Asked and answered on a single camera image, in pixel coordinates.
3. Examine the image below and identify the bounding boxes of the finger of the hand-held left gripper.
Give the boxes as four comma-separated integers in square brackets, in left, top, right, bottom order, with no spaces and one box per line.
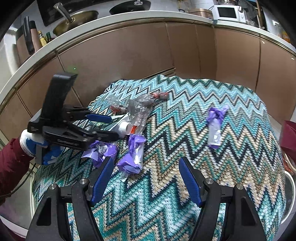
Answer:
[66,105,113,124]
[69,126,120,142]

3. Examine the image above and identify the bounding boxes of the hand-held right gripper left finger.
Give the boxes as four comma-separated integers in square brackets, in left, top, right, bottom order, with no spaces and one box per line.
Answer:
[25,156,115,241]

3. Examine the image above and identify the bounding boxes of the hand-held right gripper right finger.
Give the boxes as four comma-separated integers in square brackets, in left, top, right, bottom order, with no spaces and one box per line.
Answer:
[179,157,268,241]

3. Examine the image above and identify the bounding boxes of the purple wrapper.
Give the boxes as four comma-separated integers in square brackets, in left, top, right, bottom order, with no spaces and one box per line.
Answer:
[206,105,230,148]
[116,134,147,181]
[82,141,119,169]

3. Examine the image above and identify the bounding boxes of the white tube with green pack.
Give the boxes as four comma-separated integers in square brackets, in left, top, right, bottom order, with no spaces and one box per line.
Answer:
[87,113,137,138]

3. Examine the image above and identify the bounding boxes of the grey plastic wrapper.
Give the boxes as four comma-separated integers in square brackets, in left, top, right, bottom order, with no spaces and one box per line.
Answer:
[107,95,127,114]

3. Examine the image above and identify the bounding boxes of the clear plastic wrapper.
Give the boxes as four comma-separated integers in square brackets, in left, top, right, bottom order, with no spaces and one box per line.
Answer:
[128,95,156,133]

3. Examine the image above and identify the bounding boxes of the small red wrapper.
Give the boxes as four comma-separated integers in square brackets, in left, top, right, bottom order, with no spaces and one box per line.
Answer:
[151,92,170,100]

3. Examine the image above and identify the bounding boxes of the grey bin with white rim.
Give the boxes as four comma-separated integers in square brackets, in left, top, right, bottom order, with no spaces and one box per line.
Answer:
[279,171,295,226]

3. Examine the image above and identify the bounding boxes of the person's left forearm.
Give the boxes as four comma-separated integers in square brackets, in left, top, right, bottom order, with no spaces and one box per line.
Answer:
[0,138,36,206]

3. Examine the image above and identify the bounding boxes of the person's left hand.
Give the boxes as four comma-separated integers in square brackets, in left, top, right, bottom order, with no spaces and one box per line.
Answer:
[19,129,64,166]

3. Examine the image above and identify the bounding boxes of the teal zigzag knitted blanket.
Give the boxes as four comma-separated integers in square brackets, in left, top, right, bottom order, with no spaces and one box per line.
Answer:
[32,74,287,241]

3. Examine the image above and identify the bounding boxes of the yellow sauce bottle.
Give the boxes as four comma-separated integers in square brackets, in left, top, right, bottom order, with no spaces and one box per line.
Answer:
[38,30,47,47]

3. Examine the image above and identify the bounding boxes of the brown kitchen cabinets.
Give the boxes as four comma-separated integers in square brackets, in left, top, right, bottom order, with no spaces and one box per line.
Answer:
[0,20,296,144]

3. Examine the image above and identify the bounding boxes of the brass wok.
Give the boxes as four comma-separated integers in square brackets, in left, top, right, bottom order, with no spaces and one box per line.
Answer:
[52,3,99,36]

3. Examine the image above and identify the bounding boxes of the maroon dustpan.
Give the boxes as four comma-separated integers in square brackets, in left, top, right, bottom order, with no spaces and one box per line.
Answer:
[279,120,296,175]

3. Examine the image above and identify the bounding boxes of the black wok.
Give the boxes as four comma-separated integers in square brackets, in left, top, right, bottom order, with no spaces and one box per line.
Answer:
[109,0,152,15]

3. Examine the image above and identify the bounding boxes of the brown rice cooker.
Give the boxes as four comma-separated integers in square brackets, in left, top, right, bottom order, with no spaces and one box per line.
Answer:
[188,8,213,19]

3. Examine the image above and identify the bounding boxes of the white microwave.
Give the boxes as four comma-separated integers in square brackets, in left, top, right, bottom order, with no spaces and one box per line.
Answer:
[210,5,247,23]

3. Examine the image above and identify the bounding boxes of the dark cloth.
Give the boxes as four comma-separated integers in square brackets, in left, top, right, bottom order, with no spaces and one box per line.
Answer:
[238,0,259,15]

